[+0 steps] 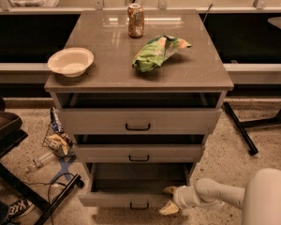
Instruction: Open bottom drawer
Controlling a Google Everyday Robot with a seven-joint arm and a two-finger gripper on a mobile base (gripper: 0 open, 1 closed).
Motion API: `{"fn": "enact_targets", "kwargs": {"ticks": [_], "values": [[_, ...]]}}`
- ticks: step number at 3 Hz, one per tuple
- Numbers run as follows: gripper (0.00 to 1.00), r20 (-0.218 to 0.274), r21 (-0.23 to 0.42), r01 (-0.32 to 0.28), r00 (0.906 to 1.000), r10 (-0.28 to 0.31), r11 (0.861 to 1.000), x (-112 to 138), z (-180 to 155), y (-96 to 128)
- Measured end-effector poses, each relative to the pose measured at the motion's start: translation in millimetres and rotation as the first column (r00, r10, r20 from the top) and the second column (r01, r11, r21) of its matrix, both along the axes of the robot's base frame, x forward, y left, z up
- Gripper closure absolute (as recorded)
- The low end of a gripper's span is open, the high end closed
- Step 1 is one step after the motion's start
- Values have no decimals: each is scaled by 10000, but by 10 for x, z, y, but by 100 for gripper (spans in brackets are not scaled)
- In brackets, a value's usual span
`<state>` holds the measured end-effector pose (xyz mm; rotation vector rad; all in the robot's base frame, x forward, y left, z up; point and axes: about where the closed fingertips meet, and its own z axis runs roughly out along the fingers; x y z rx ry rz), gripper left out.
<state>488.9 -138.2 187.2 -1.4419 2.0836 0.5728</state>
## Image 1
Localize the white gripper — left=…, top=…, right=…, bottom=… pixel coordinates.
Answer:
left=159, top=186, right=198, bottom=216

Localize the grey drawer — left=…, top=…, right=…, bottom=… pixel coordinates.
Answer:
left=58, top=108, right=221, bottom=135
left=74, top=144, right=202, bottom=163
left=79, top=163, right=195, bottom=210

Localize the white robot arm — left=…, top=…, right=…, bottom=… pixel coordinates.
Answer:
left=159, top=168, right=281, bottom=225

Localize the grey drawer cabinet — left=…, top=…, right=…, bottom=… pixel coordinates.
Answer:
left=43, top=9, right=234, bottom=188

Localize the black stand base right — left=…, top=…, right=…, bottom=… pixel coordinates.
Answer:
left=224, top=102, right=281, bottom=156

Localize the clear plastic bottle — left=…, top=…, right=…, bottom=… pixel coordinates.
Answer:
left=25, top=152, right=55, bottom=173

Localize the green chip bag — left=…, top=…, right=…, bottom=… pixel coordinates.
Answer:
left=132, top=36, right=191, bottom=72

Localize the black white sneaker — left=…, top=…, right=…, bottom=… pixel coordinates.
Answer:
left=7, top=198, right=35, bottom=218

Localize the white bowl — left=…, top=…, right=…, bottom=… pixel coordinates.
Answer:
left=48, top=48, right=94, bottom=78

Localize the orange soda can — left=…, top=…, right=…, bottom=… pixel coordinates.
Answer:
left=127, top=3, right=144, bottom=38

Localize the black cable on floor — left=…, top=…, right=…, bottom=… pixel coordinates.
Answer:
left=22, top=172, right=76, bottom=225

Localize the wire basket with snacks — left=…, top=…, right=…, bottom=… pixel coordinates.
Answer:
left=43, top=107, right=75, bottom=158

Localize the black chair frame left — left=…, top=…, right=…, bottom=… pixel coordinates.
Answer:
left=0, top=97, right=83, bottom=225

